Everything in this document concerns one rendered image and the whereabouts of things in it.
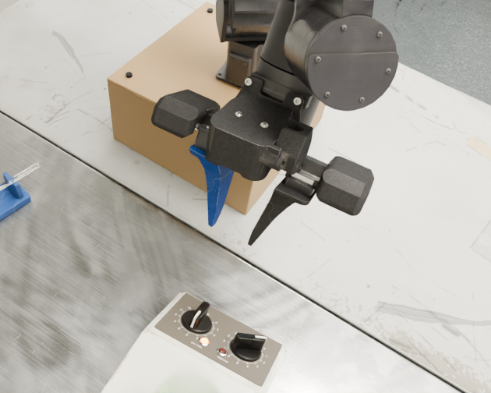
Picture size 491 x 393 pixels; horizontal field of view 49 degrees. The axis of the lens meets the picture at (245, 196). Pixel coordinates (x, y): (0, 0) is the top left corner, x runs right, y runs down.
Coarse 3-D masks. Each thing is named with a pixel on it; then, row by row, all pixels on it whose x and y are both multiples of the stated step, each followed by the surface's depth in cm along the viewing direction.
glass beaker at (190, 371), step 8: (192, 360) 40; (176, 368) 40; (184, 368) 40; (192, 368) 40; (200, 368) 40; (168, 376) 40; (176, 376) 40; (184, 376) 41; (192, 376) 41; (200, 376) 40; (208, 376) 40; (160, 384) 39; (168, 384) 40; (176, 384) 42; (184, 384) 42; (192, 384) 42; (200, 384) 42; (208, 384) 40; (216, 384) 40; (160, 392) 39; (168, 392) 42; (176, 392) 43; (184, 392) 44; (192, 392) 44; (200, 392) 43; (208, 392) 42; (216, 392) 40
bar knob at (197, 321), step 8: (200, 304) 54; (208, 304) 54; (192, 312) 55; (200, 312) 53; (184, 320) 53; (192, 320) 52; (200, 320) 53; (208, 320) 54; (192, 328) 52; (200, 328) 53; (208, 328) 53
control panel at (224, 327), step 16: (176, 304) 55; (192, 304) 56; (160, 320) 52; (176, 320) 53; (224, 320) 56; (176, 336) 51; (192, 336) 52; (208, 336) 53; (224, 336) 54; (208, 352) 51; (272, 352) 54; (240, 368) 50; (256, 368) 51; (256, 384) 49
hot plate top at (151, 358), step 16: (144, 336) 48; (160, 336) 49; (128, 352) 47; (144, 352) 47; (160, 352) 48; (176, 352) 48; (128, 368) 46; (144, 368) 47; (160, 368) 47; (208, 368) 47; (112, 384) 46; (128, 384) 46; (144, 384) 46; (224, 384) 47; (240, 384) 47
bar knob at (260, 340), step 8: (240, 336) 52; (248, 336) 52; (256, 336) 52; (232, 344) 52; (240, 344) 52; (248, 344) 52; (256, 344) 52; (264, 344) 53; (240, 352) 52; (248, 352) 52; (256, 352) 52; (248, 360) 51
